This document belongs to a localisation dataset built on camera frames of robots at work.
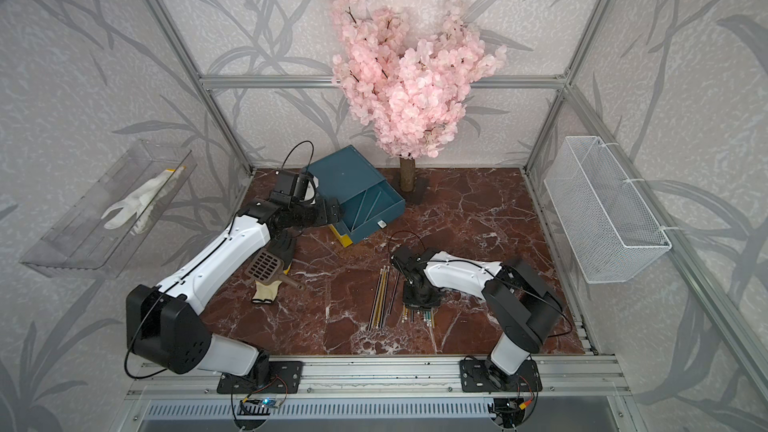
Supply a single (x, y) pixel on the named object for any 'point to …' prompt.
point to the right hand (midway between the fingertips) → (411, 307)
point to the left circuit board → (269, 402)
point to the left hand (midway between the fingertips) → (333, 213)
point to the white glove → (140, 205)
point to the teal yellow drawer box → (341, 175)
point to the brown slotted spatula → (267, 268)
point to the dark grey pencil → (398, 278)
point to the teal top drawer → (371, 209)
